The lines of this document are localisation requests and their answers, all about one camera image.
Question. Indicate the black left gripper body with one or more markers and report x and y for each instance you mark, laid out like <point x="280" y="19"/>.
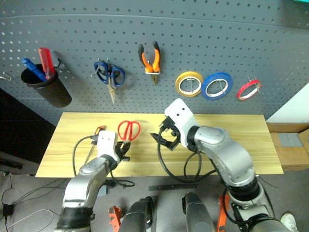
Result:
<point x="121" y="154"/>

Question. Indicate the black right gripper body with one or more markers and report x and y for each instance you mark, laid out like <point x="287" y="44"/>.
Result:
<point x="167" y="124"/>

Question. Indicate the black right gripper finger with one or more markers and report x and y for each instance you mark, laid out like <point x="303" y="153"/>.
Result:
<point x="171" y="145"/>
<point x="156" y="138"/>

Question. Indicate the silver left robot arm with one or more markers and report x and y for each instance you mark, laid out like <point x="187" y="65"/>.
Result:
<point x="84" y="178"/>

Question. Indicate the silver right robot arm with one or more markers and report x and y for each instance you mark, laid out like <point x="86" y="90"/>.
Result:
<point x="231" y="157"/>

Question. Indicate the yellow tape roll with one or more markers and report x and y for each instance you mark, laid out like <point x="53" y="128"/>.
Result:
<point x="178" y="84"/>

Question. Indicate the silver tape hook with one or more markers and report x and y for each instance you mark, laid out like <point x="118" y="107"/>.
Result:
<point x="258" y="88"/>
<point x="191" y="83"/>
<point x="221" y="87"/>

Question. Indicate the blue tape roll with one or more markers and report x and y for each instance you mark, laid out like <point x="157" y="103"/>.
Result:
<point x="204" y="89"/>

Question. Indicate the red tape roll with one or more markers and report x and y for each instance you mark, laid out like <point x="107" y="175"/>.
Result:
<point x="251" y="82"/>

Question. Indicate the grey pegboard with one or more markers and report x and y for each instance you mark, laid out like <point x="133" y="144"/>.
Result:
<point x="169" y="29"/>

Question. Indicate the silver pegboard hook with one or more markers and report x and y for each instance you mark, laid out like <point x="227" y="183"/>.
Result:
<point x="5" y="76"/>

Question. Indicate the blue cloth scrap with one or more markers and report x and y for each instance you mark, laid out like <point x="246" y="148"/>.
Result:
<point x="103" y="191"/>

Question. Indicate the black flat strip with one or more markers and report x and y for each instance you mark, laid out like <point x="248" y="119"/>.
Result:
<point x="172" y="187"/>

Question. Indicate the silver pliers holder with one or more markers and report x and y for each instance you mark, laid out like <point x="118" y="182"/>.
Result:
<point x="152" y="71"/>

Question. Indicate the orange black tool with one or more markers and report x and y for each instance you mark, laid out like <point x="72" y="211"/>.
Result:
<point x="114" y="216"/>

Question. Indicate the dark rounded shape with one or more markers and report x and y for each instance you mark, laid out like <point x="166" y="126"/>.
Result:
<point x="137" y="215"/>

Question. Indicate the orange black pliers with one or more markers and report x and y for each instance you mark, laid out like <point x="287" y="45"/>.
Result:
<point x="157" y="58"/>

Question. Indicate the black cup holder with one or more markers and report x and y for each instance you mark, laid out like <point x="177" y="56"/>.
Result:
<point x="55" y="94"/>

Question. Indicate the silver scissors hook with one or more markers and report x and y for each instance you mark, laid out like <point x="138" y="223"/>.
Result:
<point x="98" y="63"/>

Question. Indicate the black cup hook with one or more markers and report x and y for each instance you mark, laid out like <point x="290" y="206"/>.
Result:
<point x="58" y="63"/>

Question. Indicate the black cabinet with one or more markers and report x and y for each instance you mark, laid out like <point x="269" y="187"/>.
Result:
<point x="19" y="125"/>

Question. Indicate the grey foam pad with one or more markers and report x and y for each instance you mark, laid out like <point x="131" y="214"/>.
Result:
<point x="289" y="140"/>

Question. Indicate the brown cardboard box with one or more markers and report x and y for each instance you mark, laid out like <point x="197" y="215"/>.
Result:
<point x="292" y="157"/>

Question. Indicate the white panel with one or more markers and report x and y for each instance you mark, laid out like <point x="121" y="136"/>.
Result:
<point x="292" y="106"/>

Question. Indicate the black power adapter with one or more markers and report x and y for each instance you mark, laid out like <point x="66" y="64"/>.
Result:
<point x="7" y="210"/>

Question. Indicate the white shoe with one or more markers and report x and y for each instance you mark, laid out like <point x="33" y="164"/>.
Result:
<point x="289" y="222"/>

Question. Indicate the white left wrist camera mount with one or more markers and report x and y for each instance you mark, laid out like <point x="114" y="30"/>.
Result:
<point x="106" y="142"/>

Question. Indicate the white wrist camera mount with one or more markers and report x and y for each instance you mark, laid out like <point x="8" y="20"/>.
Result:
<point x="106" y="142"/>
<point x="179" y="113"/>

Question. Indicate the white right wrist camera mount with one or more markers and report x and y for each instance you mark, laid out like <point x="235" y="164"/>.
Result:
<point x="179" y="113"/>

